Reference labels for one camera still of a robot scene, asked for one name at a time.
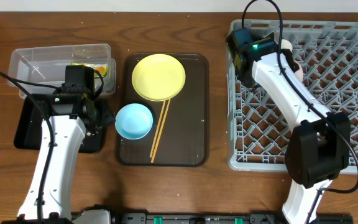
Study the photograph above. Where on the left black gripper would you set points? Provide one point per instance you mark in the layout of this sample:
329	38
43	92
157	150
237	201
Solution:
107	116

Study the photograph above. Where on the wooden chopstick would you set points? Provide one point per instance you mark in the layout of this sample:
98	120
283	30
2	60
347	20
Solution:
157	129
167	105

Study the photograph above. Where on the yellow round plate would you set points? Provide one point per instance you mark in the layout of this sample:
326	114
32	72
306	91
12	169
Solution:
158	77

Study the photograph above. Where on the light blue bowl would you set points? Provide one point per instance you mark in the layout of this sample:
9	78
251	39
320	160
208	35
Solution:
134	121

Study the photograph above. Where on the grey plastic dishwasher rack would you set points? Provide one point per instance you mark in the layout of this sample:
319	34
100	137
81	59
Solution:
328	54

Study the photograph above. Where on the dark brown serving tray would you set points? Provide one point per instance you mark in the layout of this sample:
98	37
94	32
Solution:
185	137

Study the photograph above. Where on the clear plastic waste bin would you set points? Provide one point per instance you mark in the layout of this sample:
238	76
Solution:
46	65

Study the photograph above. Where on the green snack wrapper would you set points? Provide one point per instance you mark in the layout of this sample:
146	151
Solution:
101	68

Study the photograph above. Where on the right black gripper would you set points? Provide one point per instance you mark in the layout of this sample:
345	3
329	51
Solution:
291	58

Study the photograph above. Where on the small white cup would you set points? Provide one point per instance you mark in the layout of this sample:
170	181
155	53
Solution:
286	44

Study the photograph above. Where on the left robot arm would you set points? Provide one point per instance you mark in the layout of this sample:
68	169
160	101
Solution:
66	121

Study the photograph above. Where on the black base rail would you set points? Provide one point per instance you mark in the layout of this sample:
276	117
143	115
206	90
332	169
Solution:
197	219

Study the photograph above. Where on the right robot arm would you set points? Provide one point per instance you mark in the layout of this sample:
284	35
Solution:
318	147

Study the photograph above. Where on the pink white bowl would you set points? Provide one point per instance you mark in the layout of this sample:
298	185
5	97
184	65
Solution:
299	73

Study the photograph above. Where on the black rectangular waste tray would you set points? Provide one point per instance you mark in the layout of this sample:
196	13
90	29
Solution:
29	132

